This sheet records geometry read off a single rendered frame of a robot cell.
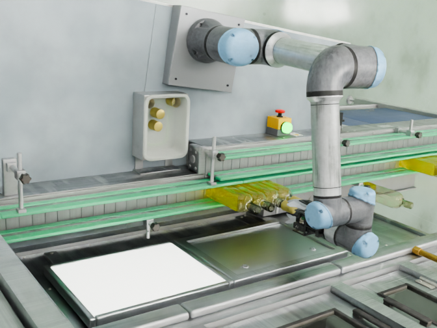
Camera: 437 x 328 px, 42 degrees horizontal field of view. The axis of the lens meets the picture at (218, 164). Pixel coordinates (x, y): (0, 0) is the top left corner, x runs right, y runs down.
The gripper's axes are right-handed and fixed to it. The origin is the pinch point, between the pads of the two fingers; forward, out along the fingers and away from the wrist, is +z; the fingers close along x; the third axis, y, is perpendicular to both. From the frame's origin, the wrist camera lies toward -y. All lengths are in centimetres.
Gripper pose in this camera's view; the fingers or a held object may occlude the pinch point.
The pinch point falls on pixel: (291, 207)
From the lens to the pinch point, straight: 188.6
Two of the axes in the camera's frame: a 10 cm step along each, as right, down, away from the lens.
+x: -0.5, 9.6, 2.6
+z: -5.7, -2.4, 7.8
